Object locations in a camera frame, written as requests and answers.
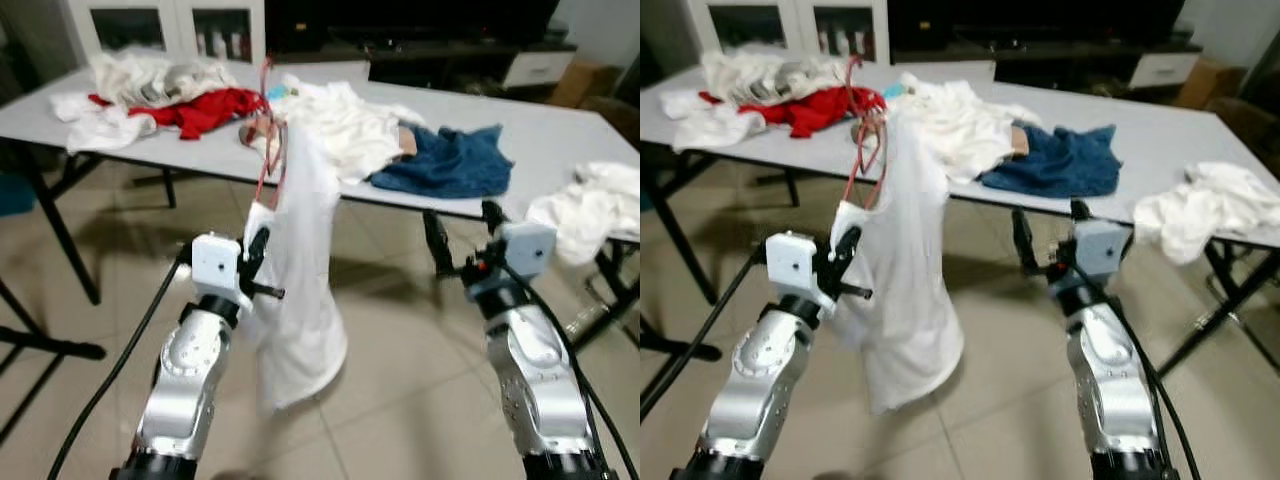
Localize white printed T-shirt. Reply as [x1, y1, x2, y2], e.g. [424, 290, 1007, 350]
[243, 120, 349, 413]
[830, 105, 966, 416]

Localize red plastic clothes hanger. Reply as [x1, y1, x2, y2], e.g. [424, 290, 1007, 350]
[843, 55, 891, 211]
[255, 55, 291, 211]

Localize blue denim jeans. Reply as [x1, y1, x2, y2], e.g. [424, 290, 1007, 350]
[368, 123, 514, 199]
[980, 123, 1123, 199]

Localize grey folding table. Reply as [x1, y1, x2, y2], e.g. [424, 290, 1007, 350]
[0, 60, 641, 351]
[640, 62, 1280, 376]

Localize white rumpled cloth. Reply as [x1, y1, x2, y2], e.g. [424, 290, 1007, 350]
[525, 160, 641, 266]
[1132, 160, 1280, 266]

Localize cream short sleeve shirt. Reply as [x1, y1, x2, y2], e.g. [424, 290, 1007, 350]
[905, 95, 1036, 186]
[290, 95, 426, 186]

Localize red garment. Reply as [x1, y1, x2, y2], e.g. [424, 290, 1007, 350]
[88, 87, 269, 141]
[698, 85, 886, 139]

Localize black TV stand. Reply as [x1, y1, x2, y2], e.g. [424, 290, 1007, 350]
[265, 35, 581, 91]
[890, 35, 1201, 91]

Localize white drawer front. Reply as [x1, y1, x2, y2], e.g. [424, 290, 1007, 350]
[503, 50, 578, 89]
[905, 60, 996, 83]
[285, 60, 373, 83]
[1128, 50, 1201, 89]

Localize brown cardboard box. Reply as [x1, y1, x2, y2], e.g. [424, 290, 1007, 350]
[548, 58, 623, 111]
[1172, 58, 1246, 111]

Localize white crumpled garment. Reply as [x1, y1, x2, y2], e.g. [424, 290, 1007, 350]
[275, 73, 366, 106]
[895, 72, 976, 106]

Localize black floor stand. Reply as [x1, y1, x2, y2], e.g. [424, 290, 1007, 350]
[640, 320, 723, 363]
[0, 280, 106, 441]

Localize white cotton garment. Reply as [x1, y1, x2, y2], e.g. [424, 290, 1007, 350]
[660, 90, 766, 153]
[50, 92, 159, 156]

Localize cream denim jeans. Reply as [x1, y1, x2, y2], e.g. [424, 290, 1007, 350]
[88, 50, 241, 109]
[700, 48, 851, 106]

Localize black television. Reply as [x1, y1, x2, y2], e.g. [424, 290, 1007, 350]
[888, 0, 1186, 46]
[265, 0, 561, 46]

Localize white glass door cabinet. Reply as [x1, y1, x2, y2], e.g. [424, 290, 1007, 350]
[685, 0, 891, 66]
[65, 0, 269, 66]

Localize teal floor mat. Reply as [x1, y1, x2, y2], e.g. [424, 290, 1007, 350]
[0, 172, 39, 218]

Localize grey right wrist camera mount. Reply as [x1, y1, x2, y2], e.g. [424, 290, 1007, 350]
[1075, 220, 1134, 281]
[498, 221, 558, 281]

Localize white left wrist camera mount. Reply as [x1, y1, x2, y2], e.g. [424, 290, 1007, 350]
[765, 232, 836, 306]
[190, 233, 248, 301]

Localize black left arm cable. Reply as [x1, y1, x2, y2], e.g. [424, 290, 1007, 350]
[640, 245, 771, 421]
[45, 245, 196, 480]

